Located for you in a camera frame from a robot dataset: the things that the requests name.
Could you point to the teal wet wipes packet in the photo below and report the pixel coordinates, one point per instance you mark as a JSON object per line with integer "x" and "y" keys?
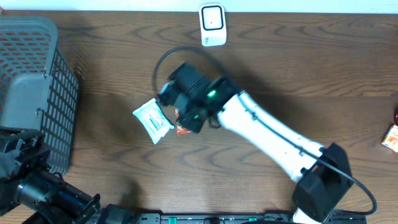
{"x": 153, "y": 119}

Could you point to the red Topps candy bar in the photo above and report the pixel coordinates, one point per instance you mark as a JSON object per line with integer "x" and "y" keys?
{"x": 180, "y": 130}

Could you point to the orange Kleenex tissue pack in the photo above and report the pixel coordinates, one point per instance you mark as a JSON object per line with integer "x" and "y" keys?
{"x": 391, "y": 139}

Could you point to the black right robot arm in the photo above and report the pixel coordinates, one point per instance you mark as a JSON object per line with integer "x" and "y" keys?
{"x": 321, "y": 174}

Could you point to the grey plastic mesh basket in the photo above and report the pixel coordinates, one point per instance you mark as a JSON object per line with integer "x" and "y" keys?
{"x": 38, "y": 88}

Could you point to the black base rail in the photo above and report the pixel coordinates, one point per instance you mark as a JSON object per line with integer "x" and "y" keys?
{"x": 156, "y": 218}

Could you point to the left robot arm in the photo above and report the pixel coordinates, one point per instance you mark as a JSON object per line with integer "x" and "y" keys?
{"x": 26, "y": 179}

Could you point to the green lidded white jar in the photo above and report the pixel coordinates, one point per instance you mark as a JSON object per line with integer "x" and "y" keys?
{"x": 396, "y": 117}

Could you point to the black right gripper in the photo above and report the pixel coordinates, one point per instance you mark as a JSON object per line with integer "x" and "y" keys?
{"x": 193, "y": 125}

